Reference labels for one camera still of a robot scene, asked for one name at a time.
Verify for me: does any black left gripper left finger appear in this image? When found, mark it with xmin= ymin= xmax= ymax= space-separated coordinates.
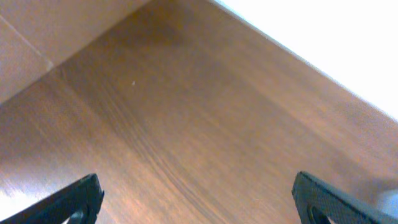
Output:
xmin=1 ymin=174 xmax=104 ymax=224

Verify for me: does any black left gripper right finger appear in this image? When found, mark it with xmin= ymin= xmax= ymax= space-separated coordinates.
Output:
xmin=292 ymin=171 xmax=397 ymax=224

